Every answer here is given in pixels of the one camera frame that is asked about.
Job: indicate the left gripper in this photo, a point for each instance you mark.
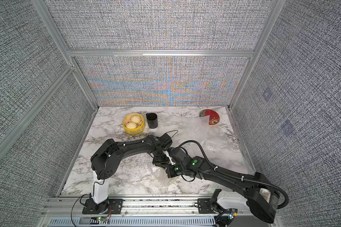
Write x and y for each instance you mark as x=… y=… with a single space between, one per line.
x=162 y=164

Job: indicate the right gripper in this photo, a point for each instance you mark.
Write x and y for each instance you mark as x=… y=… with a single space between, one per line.
x=170 y=172

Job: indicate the bubble wrap around orange plate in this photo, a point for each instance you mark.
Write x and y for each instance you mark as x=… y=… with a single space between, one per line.
x=211 y=137

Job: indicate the red floral plate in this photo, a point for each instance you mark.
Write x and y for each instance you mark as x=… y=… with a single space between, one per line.
x=214 y=117

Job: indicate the bubble white plate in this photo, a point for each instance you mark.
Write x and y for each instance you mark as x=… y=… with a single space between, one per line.
x=160 y=177

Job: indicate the bubble dark red plate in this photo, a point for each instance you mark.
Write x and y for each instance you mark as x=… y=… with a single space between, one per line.
x=224 y=154

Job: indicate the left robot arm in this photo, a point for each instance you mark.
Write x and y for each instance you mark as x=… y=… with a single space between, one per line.
x=106 y=160

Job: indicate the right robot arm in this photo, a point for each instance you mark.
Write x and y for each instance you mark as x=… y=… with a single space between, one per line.
x=262 y=197

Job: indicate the black cup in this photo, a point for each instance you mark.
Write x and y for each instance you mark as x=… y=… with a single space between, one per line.
x=152 y=120

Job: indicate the yellow bamboo steamer basket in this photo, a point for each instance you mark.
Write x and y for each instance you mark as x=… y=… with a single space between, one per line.
x=140 y=127

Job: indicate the lower steamed bun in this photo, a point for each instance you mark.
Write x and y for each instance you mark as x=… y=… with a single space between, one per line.
x=131 y=125

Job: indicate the steamed bun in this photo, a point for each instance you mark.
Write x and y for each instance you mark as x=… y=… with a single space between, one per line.
x=136 y=118
x=131 y=125

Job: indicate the upper steamed bun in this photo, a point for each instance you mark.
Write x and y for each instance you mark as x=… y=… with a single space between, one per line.
x=136 y=118

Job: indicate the right base circuit board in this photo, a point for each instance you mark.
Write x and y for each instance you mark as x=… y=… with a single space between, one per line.
x=232 y=214

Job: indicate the base circuit board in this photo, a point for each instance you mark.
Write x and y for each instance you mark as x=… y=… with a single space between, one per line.
x=103 y=219
x=232 y=214

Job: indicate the left base circuit board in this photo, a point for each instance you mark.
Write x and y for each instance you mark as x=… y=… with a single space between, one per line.
x=103 y=219

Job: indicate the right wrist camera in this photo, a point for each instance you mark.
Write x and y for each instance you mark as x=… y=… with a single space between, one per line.
x=179 y=155

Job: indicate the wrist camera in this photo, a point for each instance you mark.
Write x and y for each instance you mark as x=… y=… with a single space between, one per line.
x=179 y=155
x=166 y=141

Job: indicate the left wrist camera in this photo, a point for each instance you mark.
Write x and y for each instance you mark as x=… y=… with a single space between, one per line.
x=166 y=141

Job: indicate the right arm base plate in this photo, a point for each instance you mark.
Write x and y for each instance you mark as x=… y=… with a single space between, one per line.
x=205 y=207

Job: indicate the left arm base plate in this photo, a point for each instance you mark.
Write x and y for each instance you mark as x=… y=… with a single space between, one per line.
x=113 y=206

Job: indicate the aluminium front rail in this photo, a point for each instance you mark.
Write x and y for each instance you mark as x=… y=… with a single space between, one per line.
x=136 y=205

